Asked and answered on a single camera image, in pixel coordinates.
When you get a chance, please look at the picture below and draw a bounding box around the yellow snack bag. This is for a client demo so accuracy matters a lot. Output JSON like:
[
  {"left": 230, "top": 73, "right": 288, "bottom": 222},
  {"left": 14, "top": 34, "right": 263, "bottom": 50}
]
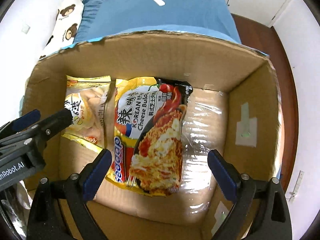
[{"left": 63, "top": 75, "right": 111, "bottom": 149}]

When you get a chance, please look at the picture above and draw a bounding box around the korean cheese noodle packet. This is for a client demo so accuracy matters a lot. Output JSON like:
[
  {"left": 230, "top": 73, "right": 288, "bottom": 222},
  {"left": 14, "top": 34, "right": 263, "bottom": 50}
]
[{"left": 106, "top": 76, "right": 193, "bottom": 196}]

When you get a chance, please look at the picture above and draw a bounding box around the open cardboard milk box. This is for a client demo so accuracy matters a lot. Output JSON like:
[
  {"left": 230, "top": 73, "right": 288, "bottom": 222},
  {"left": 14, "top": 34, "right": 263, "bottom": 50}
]
[{"left": 22, "top": 31, "right": 292, "bottom": 239}]

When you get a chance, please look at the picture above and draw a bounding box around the white power strip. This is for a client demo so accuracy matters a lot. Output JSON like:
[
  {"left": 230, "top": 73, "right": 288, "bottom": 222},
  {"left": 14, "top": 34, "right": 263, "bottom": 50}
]
[{"left": 287, "top": 170, "right": 304, "bottom": 202}]

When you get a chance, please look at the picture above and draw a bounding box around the white bear print pillow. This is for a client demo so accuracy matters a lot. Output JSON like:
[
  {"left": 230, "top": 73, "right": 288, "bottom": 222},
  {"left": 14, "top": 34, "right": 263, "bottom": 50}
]
[{"left": 40, "top": 0, "right": 84, "bottom": 59}]

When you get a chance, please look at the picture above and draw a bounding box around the white remote on bed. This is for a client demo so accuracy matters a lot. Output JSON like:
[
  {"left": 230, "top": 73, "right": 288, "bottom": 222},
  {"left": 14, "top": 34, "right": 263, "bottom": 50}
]
[{"left": 153, "top": 0, "right": 165, "bottom": 7}]

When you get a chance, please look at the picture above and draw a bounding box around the blue bed sheet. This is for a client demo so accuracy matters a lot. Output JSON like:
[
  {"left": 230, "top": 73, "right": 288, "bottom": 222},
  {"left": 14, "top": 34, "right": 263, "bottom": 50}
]
[{"left": 74, "top": 0, "right": 241, "bottom": 43}]

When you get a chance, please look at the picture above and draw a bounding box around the wall socket left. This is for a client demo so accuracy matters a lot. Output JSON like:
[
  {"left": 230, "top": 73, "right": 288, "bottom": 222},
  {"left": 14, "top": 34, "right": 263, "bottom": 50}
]
[{"left": 22, "top": 25, "right": 30, "bottom": 34}]

